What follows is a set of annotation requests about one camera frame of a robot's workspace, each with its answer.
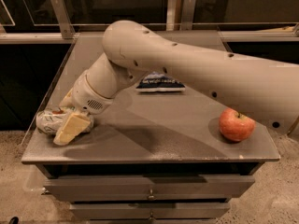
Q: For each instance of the brass drawer knob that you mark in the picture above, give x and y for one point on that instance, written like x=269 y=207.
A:
x=151 y=196
x=151 y=216

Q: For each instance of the brass top drawer knob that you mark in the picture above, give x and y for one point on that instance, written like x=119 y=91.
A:
x=151 y=196

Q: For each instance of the clear acrylic panel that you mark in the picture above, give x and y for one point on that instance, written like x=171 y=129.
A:
x=154 y=11

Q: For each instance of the white green soda can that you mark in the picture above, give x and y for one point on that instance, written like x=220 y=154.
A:
x=50 y=120

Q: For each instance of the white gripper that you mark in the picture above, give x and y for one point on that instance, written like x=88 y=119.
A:
x=85 y=97

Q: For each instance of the red apple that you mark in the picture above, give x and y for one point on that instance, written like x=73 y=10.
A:
x=235 y=126

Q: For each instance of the brass middle drawer knob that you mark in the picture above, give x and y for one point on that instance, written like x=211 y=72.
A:
x=151 y=216

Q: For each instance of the left metal bracket post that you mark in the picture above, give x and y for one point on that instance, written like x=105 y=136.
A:
x=60 y=11

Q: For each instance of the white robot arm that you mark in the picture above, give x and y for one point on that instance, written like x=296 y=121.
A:
x=264 y=90

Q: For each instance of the right metal bracket post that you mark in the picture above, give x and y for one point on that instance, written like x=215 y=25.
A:
x=187 y=14

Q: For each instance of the grey drawer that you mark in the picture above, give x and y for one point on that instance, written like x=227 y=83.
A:
x=116 y=211
x=136 y=187

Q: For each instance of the top grey drawer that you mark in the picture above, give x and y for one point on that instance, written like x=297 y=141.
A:
x=136 y=187

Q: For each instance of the middle grey drawer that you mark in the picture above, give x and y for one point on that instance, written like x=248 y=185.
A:
x=116 y=211

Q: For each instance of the blue salt vinegar chip bag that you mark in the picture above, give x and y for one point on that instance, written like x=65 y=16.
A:
x=157 y=82

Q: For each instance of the grey drawer cabinet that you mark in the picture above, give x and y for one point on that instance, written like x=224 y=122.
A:
x=159 y=134

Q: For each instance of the metal bracket post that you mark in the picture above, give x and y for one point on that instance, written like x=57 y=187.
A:
x=60 y=11
x=187 y=14

